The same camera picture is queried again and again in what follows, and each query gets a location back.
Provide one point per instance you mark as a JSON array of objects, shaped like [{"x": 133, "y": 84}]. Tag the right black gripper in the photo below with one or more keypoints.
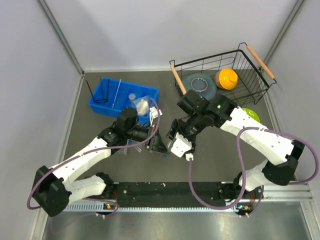
[{"x": 176, "y": 127}]

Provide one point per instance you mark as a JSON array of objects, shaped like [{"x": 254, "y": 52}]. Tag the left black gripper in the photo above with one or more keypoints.
[{"x": 157, "y": 144}]

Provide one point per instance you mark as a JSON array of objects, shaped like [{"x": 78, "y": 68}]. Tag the clear bag of white powder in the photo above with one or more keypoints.
[{"x": 142, "y": 105}]

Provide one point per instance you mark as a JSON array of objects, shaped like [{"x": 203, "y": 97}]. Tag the glass bulb tube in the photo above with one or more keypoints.
[{"x": 116, "y": 93}]

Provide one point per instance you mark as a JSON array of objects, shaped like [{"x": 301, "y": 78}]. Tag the black wire ring stand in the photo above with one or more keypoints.
[{"x": 101, "y": 94}]

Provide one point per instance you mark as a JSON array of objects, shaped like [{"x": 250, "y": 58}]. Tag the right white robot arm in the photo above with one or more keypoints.
[{"x": 282, "y": 154}]

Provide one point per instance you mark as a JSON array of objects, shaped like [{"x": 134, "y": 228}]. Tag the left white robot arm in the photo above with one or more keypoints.
[{"x": 54, "y": 188}]

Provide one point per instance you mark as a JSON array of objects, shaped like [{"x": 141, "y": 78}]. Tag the clear plastic well plate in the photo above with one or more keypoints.
[{"x": 122, "y": 151}]

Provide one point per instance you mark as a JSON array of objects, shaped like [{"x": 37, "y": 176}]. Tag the blue-grey ceramic plate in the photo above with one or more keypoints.
[{"x": 202, "y": 84}]

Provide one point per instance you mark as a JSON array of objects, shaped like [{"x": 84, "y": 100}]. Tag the blue plastic divided bin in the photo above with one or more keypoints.
[{"x": 122, "y": 100}]

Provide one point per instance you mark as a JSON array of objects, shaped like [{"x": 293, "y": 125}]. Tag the orange ribbed bowl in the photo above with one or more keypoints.
[{"x": 226, "y": 79}]

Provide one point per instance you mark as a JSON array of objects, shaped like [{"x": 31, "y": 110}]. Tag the lime green plate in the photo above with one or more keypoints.
[{"x": 251, "y": 115}]

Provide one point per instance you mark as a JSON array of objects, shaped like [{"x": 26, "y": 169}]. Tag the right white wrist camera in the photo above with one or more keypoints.
[{"x": 182, "y": 147}]

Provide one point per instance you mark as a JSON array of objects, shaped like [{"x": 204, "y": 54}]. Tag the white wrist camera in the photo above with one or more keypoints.
[
  {"x": 182, "y": 147},
  {"x": 154, "y": 114}
]

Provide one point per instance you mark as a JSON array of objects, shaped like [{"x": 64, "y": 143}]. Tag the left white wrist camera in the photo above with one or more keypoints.
[{"x": 154, "y": 114}]

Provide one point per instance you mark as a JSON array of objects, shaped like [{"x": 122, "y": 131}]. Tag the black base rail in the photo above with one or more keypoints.
[{"x": 177, "y": 197}]

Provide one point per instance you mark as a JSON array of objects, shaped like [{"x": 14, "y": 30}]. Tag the black wire basket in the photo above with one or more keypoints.
[{"x": 239, "y": 74}]

